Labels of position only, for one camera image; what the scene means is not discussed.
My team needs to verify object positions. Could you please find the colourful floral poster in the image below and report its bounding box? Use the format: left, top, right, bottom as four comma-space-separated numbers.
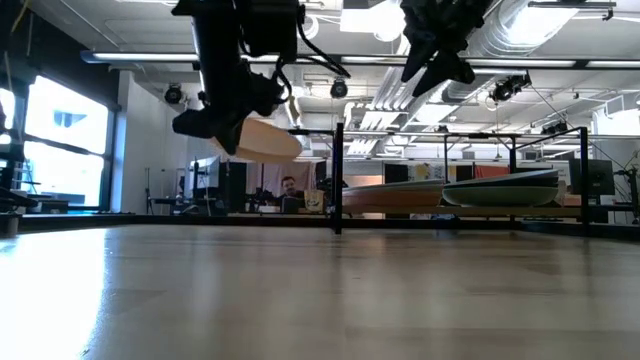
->
408, 163, 446, 182

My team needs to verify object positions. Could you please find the bluish background screen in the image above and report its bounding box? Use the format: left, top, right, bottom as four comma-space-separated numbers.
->
189, 155, 221, 190

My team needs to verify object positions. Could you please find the beige plate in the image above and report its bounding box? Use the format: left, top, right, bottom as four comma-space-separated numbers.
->
343, 178, 446, 194

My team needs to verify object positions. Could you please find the black cabinet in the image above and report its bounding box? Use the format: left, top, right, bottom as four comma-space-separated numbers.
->
218, 160, 249, 214

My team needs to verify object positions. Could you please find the beige curtain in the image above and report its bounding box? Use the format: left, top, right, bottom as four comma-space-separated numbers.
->
247, 160, 319, 214

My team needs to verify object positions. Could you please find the black overhead rail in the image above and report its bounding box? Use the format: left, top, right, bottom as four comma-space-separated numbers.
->
527, 0, 617, 22

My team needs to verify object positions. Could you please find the pale grey-green plate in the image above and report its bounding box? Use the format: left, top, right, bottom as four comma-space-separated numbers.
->
444, 168, 560, 187

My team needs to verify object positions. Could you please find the black ceiling camera cluster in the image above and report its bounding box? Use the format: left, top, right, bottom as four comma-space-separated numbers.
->
488, 73, 532, 104

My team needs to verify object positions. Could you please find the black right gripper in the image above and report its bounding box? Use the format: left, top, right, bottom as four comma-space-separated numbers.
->
399, 0, 494, 99

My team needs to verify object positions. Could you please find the black metal workbench frame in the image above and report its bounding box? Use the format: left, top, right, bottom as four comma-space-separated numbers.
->
287, 127, 335, 216

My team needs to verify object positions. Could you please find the black tripod stand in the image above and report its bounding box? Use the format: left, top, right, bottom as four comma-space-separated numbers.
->
613, 149, 640, 226

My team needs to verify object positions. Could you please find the black upright panel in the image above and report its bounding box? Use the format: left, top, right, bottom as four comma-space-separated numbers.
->
383, 163, 410, 185

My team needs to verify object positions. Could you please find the terracotta plate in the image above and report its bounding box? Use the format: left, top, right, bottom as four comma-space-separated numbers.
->
342, 185, 446, 209

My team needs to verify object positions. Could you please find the person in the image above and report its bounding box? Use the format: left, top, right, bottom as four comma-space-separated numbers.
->
277, 174, 307, 214

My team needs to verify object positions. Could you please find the black aluminium rig frame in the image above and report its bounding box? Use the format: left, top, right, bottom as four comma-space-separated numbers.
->
0, 212, 640, 242

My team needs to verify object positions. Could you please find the long linear ceiling light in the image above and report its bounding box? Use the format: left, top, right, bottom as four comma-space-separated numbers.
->
79, 49, 640, 70

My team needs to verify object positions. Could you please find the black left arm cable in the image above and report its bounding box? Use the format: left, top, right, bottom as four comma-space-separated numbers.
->
272, 4, 352, 101

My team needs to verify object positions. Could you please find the yellow patterned bag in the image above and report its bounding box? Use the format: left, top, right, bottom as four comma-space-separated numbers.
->
303, 189, 326, 214

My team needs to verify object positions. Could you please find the peach plate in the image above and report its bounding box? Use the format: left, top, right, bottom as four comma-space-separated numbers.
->
214, 118, 304, 165

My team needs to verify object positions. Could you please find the white ribbed duct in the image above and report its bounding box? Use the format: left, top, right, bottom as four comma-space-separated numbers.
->
283, 92, 307, 129

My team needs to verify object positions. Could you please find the black ceiling track lamp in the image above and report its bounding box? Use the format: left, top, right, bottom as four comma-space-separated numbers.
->
540, 119, 570, 136

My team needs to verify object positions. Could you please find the black background monitor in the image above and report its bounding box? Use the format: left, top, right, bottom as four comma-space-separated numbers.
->
568, 158, 616, 197

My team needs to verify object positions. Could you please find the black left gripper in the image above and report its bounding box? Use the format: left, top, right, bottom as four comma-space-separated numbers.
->
172, 72, 284, 156

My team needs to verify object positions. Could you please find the large bright window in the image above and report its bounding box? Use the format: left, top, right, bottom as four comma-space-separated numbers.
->
0, 74, 114, 214

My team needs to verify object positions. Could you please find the black dish rack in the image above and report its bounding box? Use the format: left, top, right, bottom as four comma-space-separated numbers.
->
327, 122, 591, 236

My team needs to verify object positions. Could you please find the dark navy plate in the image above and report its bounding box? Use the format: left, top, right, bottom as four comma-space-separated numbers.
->
442, 174, 560, 190

